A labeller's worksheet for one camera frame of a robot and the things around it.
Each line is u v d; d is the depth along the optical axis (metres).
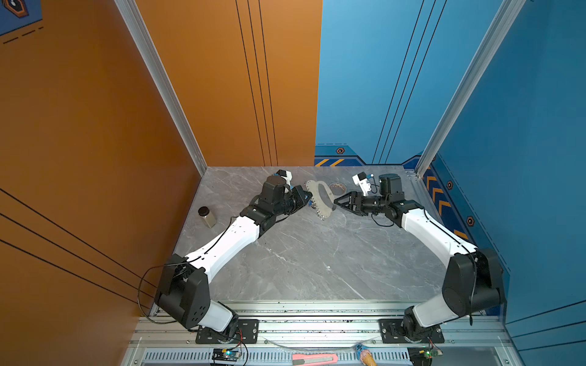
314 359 0.68
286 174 0.75
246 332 0.74
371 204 0.72
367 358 0.67
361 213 0.76
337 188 1.12
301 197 0.70
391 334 0.72
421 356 0.70
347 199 0.75
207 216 0.94
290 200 0.69
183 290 0.42
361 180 0.77
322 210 0.78
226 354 0.71
